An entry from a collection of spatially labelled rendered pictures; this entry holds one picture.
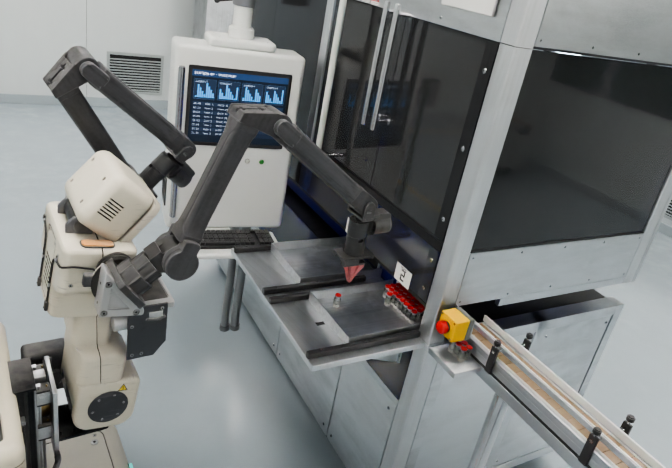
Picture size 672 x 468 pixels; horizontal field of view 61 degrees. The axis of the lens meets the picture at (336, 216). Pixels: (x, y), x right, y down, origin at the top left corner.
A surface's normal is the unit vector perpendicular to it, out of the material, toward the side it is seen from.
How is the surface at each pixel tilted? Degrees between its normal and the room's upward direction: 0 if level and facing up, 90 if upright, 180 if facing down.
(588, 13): 90
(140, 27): 90
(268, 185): 90
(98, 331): 90
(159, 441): 0
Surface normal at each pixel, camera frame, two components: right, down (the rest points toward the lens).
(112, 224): 0.52, 0.43
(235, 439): 0.18, -0.90
